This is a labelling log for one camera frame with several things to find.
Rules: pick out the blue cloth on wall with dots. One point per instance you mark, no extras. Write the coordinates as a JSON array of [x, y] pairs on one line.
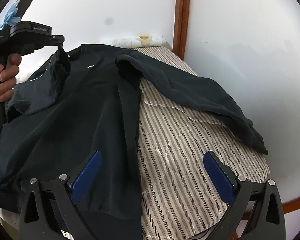
[[14, 14]]

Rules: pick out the striped quilted mattress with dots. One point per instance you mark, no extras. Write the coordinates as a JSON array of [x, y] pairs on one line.
[[178, 197]]

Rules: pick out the white patterned bed sheet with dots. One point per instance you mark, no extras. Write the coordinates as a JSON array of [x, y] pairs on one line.
[[136, 42]]

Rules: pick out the brown wooden wall trim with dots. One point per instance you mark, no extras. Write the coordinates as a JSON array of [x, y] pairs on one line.
[[181, 20]]

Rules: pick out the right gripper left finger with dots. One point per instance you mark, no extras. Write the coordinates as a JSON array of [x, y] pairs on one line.
[[49, 208]]

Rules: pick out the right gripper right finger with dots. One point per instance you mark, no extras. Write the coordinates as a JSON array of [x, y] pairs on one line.
[[266, 220]]

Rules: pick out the black sweatshirt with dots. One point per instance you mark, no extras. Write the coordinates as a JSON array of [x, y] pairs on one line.
[[98, 110]]

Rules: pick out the person's left hand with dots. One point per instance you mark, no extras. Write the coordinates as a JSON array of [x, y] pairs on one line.
[[8, 77]]

